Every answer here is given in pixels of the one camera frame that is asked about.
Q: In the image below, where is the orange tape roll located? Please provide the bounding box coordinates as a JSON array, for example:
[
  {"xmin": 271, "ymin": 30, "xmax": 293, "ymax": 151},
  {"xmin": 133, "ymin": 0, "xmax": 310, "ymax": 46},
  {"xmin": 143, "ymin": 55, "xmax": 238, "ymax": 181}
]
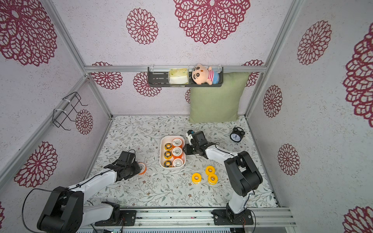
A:
[
  {"xmin": 172, "ymin": 138, "xmax": 184, "ymax": 148},
  {"xmin": 173, "ymin": 158, "xmax": 184, "ymax": 168},
  {"xmin": 138, "ymin": 162, "xmax": 147, "ymax": 175},
  {"xmin": 172, "ymin": 147, "xmax": 184, "ymax": 159}
]

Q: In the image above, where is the white plastic storage box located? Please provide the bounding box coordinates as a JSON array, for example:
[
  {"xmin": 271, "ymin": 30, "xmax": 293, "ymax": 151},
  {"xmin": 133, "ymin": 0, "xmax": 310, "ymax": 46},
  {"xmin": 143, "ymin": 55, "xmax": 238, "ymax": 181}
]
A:
[{"xmin": 159, "ymin": 136, "xmax": 186, "ymax": 170}]

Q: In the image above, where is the black yellow tape roll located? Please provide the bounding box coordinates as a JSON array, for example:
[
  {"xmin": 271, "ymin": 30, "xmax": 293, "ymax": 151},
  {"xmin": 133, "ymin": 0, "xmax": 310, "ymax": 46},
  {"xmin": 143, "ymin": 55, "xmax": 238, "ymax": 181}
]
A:
[
  {"xmin": 164, "ymin": 143, "xmax": 173, "ymax": 151},
  {"xmin": 164, "ymin": 151, "xmax": 173, "ymax": 160},
  {"xmin": 164, "ymin": 160, "xmax": 173, "ymax": 168}
]

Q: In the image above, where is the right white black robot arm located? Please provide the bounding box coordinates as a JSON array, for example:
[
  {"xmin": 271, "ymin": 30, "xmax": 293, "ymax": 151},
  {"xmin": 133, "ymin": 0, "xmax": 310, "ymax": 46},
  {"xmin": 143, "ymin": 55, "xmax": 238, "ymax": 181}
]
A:
[{"xmin": 183, "ymin": 143, "xmax": 263, "ymax": 221}]

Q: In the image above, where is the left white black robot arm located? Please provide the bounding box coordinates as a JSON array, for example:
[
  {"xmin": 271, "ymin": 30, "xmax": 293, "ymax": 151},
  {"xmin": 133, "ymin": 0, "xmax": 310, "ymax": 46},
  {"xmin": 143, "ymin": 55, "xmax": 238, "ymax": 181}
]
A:
[{"xmin": 37, "ymin": 162, "xmax": 142, "ymax": 233}]

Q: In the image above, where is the yellow tape roll top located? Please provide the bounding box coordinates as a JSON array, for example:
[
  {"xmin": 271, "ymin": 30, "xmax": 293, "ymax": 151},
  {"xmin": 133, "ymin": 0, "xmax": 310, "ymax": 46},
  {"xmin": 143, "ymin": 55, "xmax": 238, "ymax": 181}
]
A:
[{"xmin": 205, "ymin": 166, "xmax": 216, "ymax": 176}]

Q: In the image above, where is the black alarm clock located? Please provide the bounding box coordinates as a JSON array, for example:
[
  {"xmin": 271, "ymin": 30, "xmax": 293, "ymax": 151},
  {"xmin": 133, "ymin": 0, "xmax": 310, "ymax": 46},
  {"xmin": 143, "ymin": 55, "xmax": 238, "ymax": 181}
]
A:
[{"xmin": 230, "ymin": 127, "xmax": 245, "ymax": 143}]

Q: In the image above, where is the green pillow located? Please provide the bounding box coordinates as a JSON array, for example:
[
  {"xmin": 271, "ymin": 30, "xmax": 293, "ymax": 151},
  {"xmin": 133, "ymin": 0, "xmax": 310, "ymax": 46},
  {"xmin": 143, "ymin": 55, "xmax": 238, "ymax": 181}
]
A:
[{"xmin": 189, "ymin": 72, "xmax": 251, "ymax": 123}]

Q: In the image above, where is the plush doll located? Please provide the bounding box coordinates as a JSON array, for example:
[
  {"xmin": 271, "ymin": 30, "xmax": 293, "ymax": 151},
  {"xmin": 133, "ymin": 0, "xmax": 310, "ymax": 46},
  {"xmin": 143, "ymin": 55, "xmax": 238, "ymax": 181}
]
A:
[{"xmin": 191, "ymin": 64, "xmax": 220, "ymax": 85}]

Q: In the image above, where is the yellow green sponge pack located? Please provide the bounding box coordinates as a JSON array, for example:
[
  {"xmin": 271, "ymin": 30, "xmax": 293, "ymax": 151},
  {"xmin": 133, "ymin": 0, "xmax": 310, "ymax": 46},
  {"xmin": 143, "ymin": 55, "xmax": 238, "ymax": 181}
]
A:
[{"xmin": 168, "ymin": 69, "xmax": 189, "ymax": 84}]

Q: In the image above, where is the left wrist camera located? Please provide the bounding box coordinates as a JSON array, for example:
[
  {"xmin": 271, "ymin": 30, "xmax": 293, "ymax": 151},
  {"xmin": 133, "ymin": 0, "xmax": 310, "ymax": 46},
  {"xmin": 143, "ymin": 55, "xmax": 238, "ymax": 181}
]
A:
[{"xmin": 116, "ymin": 151, "xmax": 136, "ymax": 167}]

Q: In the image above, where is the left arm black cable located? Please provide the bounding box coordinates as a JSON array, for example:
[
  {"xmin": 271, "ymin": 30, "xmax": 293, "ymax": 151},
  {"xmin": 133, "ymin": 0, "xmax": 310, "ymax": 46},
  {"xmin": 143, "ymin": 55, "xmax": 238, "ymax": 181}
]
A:
[{"xmin": 21, "ymin": 149, "xmax": 137, "ymax": 233}]

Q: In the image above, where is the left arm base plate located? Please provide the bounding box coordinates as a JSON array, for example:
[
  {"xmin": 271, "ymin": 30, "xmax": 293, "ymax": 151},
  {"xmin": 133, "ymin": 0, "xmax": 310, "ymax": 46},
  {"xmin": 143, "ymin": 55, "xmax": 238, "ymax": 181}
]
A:
[{"xmin": 93, "ymin": 210, "xmax": 137, "ymax": 227}]

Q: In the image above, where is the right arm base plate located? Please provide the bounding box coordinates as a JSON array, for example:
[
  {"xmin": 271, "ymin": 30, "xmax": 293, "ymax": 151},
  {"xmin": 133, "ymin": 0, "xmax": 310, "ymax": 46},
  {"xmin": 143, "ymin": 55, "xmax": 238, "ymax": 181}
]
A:
[{"xmin": 211, "ymin": 209, "xmax": 254, "ymax": 225}]

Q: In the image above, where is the black wall shelf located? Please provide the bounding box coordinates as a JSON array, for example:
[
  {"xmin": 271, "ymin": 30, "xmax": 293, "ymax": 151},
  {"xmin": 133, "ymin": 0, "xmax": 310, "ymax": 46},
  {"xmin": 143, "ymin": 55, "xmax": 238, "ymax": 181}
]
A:
[{"xmin": 148, "ymin": 67, "xmax": 224, "ymax": 87}]

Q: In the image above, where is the black wire wall rack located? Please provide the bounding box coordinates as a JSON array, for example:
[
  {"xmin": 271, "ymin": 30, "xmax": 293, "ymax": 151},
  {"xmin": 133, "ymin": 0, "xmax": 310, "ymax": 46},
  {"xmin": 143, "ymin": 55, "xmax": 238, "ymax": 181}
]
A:
[{"xmin": 51, "ymin": 91, "xmax": 87, "ymax": 131}]

